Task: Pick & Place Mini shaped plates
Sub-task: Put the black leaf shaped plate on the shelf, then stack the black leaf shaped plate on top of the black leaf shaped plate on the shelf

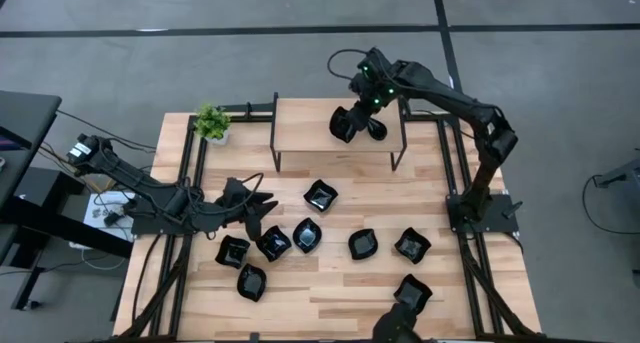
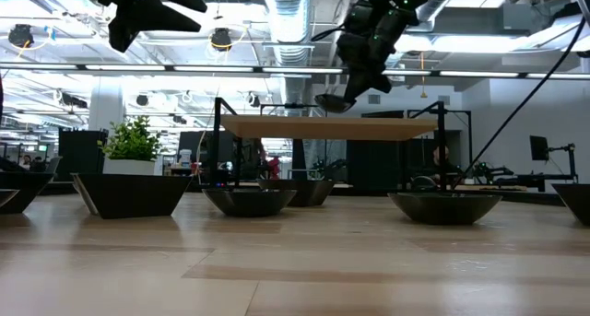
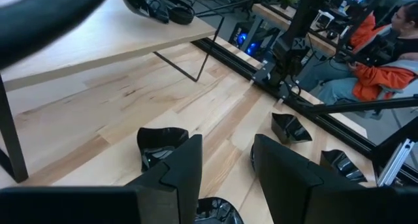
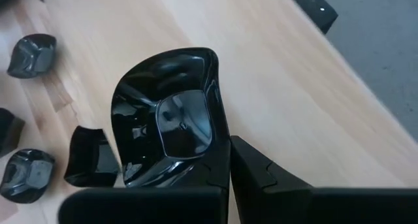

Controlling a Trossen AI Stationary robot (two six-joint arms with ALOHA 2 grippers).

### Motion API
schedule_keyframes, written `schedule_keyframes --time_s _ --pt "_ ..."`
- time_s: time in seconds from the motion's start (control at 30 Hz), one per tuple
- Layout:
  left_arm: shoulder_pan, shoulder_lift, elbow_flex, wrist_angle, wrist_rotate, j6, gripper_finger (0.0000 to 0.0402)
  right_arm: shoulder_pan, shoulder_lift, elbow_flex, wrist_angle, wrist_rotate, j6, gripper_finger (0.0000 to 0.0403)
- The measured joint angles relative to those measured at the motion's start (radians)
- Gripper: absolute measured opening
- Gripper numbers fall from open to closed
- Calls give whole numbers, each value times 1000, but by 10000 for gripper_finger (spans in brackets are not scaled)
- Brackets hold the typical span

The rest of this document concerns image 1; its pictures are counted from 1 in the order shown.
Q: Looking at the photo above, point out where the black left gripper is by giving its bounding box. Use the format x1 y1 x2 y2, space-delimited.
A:
214 192 280 242

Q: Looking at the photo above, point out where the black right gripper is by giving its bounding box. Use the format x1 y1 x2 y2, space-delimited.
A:
348 98 384 134

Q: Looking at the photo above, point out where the black square mini plate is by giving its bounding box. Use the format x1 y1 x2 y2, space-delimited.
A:
393 226 433 265
255 225 293 263
214 234 252 270

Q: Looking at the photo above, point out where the black round mini bowl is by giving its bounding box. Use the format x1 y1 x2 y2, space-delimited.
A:
302 178 340 214
292 216 323 255

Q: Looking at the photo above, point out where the black oval mini plate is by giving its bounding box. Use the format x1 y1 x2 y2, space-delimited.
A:
347 228 379 262

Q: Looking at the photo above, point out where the green plant in white pot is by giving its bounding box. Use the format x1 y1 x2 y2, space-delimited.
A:
193 102 233 147

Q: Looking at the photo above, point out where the white paper sheet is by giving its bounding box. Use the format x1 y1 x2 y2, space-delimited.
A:
82 190 137 244

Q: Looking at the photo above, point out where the black side desk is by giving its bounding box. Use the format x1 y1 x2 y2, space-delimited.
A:
0 90 134 312

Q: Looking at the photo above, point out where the grey equipment stand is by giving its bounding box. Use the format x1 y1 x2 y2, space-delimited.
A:
594 157 640 189

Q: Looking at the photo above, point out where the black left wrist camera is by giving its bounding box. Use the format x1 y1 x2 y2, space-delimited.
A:
222 176 249 200

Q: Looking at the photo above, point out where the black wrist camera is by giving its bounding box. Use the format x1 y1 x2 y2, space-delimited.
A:
222 176 249 200
348 73 366 98

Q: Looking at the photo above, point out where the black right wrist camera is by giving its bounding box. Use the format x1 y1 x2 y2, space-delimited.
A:
348 73 366 98

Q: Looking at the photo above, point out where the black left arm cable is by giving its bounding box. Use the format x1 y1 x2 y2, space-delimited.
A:
189 171 266 217

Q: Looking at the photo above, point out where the wooden-top table with black frame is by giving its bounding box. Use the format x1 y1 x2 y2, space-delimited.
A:
269 91 409 173

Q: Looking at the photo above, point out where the black looping arm cable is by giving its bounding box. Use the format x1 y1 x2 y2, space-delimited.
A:
327 47 374 82

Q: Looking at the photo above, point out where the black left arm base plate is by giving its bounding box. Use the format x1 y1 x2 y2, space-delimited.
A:
130 202 201 237

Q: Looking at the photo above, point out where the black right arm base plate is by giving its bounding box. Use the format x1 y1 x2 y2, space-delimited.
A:
446 192 521 234

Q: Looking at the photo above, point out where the black exterior camera on mount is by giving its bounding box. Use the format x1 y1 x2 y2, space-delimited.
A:
371 302 426 343

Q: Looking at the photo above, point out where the black desk cable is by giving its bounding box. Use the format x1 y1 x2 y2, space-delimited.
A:
55 109 157 153

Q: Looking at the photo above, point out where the black floor cable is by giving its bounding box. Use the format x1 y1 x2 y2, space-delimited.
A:
581 173 640 236

